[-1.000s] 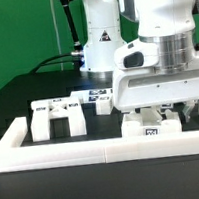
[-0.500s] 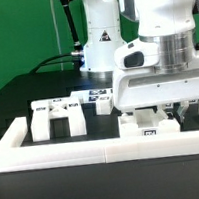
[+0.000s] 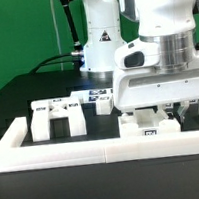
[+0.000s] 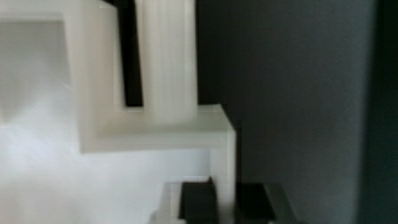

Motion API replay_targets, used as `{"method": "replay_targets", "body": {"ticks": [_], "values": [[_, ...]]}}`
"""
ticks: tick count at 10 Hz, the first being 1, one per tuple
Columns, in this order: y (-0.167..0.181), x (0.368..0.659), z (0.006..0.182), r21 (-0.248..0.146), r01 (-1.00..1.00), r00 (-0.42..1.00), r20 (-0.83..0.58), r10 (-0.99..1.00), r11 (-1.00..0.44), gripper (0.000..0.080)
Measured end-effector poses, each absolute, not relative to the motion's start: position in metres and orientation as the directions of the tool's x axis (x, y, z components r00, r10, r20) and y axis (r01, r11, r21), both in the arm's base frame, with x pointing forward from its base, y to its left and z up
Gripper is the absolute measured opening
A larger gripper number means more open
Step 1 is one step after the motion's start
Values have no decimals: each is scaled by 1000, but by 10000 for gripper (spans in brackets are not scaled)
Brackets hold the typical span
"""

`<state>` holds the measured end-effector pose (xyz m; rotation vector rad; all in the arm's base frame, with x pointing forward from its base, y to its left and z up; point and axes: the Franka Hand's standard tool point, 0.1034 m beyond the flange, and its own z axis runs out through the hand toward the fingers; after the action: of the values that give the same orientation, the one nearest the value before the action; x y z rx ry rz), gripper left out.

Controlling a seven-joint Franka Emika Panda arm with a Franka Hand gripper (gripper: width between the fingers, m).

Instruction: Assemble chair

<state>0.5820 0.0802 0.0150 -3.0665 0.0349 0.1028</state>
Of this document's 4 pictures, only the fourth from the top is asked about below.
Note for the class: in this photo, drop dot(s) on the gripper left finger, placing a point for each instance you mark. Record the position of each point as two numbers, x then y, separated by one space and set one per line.
198 203

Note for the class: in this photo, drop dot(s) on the white chair seat part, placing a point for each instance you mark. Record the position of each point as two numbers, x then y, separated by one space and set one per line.
109 137

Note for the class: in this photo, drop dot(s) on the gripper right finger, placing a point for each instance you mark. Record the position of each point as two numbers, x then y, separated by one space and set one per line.
264 205

